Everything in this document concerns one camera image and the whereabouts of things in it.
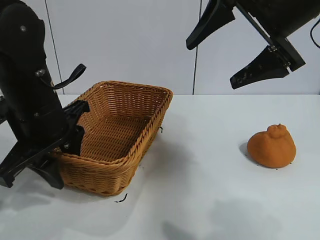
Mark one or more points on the brown woven wicker basket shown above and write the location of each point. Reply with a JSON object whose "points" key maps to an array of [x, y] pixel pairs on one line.
{"points": [[112, 130]]}

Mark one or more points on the small black curved scrap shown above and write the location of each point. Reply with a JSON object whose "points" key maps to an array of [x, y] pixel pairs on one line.
{"points": [[124, 198]]}

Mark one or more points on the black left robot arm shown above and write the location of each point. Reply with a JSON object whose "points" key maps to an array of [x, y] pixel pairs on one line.
{"points": [[20, 37]]}

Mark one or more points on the bumpy orange fruit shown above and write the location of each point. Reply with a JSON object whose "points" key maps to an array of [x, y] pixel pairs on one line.
{"points": [[270, 150]]}

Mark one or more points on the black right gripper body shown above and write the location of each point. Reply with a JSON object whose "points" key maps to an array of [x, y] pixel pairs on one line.
{"points": [[282, 15]]}

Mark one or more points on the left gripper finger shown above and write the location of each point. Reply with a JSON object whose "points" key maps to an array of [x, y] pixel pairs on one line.
{"points": [[52, 172], [75, 142]]}

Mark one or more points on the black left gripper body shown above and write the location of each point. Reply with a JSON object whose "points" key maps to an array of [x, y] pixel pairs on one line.
{"points": [[35, 120]]}

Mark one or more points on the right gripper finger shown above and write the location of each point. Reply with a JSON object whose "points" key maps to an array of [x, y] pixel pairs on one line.
{"points": [[265, 67], [215, 20]]}

